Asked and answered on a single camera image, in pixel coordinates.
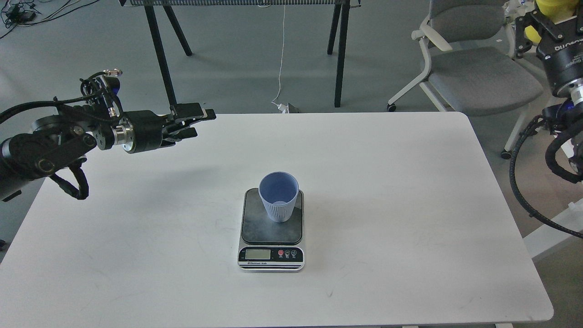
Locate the digital kitchen scale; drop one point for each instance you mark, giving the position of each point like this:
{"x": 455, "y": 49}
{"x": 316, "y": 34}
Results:
{"x": 268, "y": 246}

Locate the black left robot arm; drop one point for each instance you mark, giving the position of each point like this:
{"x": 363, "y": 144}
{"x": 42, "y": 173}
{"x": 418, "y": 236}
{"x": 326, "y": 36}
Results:
{"x": 57, "y": 145}

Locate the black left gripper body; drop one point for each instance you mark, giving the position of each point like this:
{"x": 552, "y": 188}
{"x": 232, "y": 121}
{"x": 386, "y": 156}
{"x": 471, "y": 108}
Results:
{"x": 146, "y": 131}

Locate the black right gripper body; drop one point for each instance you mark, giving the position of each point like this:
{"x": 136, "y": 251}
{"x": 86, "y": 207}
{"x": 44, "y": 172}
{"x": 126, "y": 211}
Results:
{"x": 562, "y": 60}

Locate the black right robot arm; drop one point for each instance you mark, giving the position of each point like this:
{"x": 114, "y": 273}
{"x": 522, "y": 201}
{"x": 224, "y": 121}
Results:
{"x": 563, "y": 157}

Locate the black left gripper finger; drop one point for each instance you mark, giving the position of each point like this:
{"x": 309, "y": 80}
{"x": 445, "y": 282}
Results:
{"x": 173, "y": 137}
{"x": 183, "y": 115}

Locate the yellow squeeze bottle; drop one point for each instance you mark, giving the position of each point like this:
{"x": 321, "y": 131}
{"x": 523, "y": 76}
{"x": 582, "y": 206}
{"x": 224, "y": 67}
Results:
{"x": 556, "y": 11}

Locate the white power adapter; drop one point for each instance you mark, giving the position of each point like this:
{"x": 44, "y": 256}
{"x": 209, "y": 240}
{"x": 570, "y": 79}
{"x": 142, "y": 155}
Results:
{"x": 287, "y": 108}

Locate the blue ribbed plastic cup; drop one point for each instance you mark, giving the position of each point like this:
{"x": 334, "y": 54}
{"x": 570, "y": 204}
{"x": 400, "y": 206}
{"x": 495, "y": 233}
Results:
{"x": 278, "y": 192}

